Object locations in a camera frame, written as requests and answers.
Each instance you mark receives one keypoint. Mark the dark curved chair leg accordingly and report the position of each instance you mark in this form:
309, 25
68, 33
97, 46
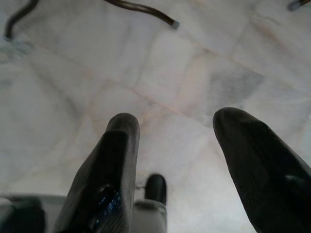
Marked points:
296, 4
18, 17
150, 13

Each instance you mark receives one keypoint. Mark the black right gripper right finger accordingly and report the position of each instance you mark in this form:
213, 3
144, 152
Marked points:
262, 170

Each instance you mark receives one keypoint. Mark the black robot foot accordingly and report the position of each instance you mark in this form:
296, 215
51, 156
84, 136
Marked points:
156, 188

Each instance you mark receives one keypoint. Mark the grey robot leg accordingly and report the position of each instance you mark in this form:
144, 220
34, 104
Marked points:
149, 217

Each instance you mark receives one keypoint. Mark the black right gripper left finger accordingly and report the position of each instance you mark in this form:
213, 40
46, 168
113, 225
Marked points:
114, 170

